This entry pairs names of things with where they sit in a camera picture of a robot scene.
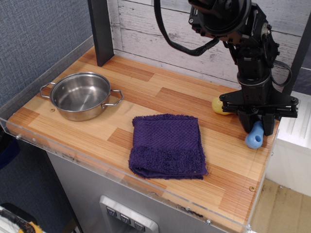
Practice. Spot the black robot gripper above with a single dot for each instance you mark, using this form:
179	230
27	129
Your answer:
259	99

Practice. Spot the blue grey plastic spoon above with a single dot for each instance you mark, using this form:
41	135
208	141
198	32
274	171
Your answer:
254	139

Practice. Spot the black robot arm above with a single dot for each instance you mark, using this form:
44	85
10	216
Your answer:
243	28

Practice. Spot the yellow plastic potato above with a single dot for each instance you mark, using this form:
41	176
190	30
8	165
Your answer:
217	107

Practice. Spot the white side unit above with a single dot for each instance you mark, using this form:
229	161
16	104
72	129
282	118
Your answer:
290	163

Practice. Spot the purple folded towel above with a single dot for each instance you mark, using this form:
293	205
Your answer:
168	147

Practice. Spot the silver button panel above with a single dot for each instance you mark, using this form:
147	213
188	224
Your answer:
132	220

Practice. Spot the stainless steel pot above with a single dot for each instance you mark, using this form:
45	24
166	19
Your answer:
81	96

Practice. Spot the silver toy fridge cabinet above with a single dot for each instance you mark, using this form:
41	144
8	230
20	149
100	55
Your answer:
102	194

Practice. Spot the clear acrylic edge guard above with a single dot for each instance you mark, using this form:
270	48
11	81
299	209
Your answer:
226	196

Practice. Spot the yellow black object bottom left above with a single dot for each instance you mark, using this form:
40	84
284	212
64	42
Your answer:
15	220

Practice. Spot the dark right vertical post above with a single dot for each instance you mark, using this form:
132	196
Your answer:
299	57

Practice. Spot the dark vertical post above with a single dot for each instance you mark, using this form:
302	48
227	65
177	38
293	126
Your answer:
100	23
299	57

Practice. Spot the dark left vertical post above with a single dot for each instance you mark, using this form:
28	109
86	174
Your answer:
100	23

